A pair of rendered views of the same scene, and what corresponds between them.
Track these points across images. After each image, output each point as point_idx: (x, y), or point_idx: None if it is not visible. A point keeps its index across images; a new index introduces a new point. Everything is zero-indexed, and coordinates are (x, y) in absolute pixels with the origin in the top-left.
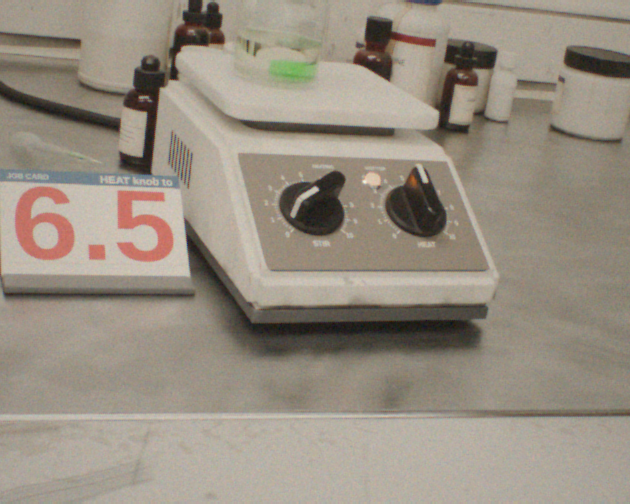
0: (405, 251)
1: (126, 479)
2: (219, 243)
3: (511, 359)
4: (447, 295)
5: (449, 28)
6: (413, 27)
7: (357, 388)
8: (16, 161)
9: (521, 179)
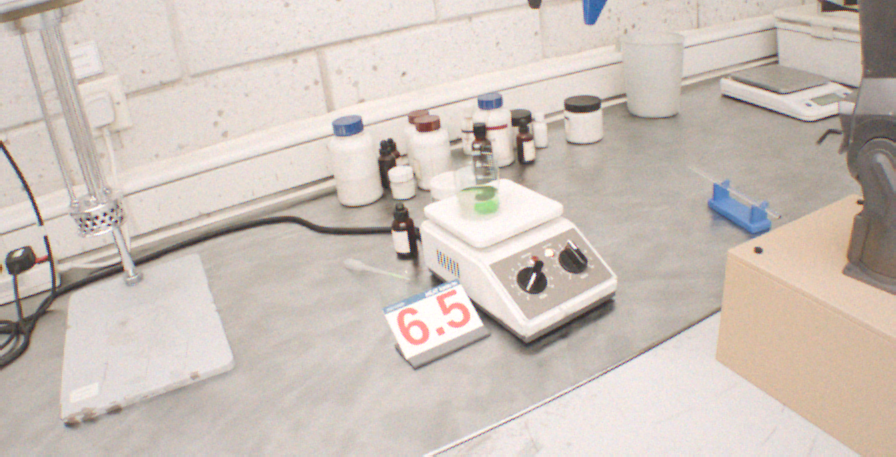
0: (577, 283)
1: (533, 450)
2: (492, 307)
3: (636, 314)
4: (599, 295)
5: (510, 115)
6: (495, 122)
7: (588, 361)
8: (355, 277)
9: (577, 188)
